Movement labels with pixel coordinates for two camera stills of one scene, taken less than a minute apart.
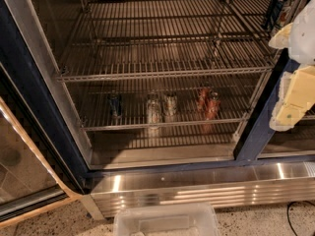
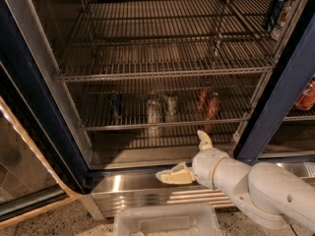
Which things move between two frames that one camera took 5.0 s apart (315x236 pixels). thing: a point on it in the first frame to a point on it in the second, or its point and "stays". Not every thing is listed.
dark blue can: [115, 105] stays
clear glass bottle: [170, 113] stays
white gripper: [303, 33] to [205, 167]
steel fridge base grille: [222, 186] stays
